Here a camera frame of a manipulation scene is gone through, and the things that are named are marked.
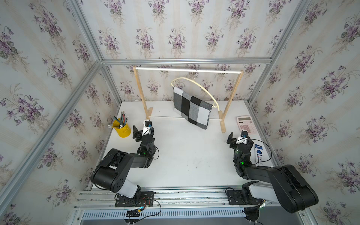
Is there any black white checkered scarf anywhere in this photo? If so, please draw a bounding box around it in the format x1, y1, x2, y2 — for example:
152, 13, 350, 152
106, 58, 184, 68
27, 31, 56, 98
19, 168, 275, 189
173, 87, 213, 130

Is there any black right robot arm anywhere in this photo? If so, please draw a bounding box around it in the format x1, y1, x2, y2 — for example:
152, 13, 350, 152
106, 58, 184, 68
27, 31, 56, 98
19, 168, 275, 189
226, 131, 319, 213

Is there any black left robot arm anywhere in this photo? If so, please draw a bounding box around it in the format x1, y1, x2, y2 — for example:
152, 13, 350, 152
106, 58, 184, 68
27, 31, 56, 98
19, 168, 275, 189
90, 121, 158, 199

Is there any yellow pencil cup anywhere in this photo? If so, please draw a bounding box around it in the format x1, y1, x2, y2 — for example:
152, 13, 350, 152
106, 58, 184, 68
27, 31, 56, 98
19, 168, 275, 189
112, 120, 131, 138

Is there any pink calculator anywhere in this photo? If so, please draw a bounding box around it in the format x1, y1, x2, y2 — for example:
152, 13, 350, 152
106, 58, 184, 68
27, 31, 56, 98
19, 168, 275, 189
236, 115, 258, 135

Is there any coloured pencils bunch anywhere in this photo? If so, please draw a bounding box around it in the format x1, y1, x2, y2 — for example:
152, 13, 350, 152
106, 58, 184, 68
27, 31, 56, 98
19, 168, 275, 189
108, 111, 128, 128

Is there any blue white product box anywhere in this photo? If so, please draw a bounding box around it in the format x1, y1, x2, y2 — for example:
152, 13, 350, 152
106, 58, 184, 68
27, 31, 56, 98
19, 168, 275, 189
255, 144, 263, 165

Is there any wooden clothes rack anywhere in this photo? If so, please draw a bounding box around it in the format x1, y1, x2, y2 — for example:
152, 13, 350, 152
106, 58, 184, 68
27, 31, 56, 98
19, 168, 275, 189
133, 64, 244, 133

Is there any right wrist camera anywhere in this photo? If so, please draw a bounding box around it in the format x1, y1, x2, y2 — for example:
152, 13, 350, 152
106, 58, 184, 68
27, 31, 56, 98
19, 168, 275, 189
236, 130, 248, 144

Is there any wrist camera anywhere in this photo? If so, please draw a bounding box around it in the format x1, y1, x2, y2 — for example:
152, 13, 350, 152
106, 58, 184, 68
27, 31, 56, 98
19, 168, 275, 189
142, 120, 152, 136
236, 130, 248, 144

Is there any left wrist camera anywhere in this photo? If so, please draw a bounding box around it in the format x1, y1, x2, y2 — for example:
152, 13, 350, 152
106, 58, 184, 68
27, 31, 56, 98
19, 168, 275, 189
142, 120, 152, 136

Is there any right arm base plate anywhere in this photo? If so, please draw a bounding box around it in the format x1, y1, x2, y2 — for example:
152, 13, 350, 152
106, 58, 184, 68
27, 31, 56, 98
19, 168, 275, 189
225, 181, 265, 205

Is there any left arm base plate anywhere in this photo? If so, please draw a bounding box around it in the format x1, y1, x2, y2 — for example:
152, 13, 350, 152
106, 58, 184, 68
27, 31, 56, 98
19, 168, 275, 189
115, 191, 156, 208

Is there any aluminium mounting rail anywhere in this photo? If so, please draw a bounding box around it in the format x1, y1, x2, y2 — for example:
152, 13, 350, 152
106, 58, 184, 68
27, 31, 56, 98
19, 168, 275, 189
67, 185, 318, 225

